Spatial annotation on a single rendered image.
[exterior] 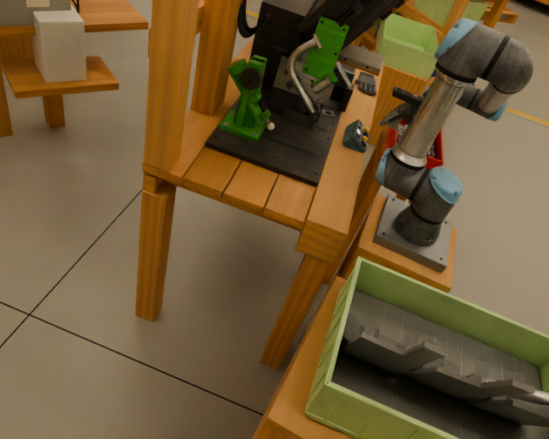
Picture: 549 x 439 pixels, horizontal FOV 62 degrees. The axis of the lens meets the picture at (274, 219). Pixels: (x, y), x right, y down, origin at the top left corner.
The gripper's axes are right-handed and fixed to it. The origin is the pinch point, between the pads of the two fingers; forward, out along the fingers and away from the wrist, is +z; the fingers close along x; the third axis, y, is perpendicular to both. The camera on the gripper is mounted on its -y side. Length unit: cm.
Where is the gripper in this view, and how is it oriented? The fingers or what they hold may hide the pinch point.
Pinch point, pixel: (382, 121)
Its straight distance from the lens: 190.8
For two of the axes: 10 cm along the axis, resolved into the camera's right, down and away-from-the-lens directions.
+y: 6.3, 6.8, 3.6
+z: -7.3, 3.8, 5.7
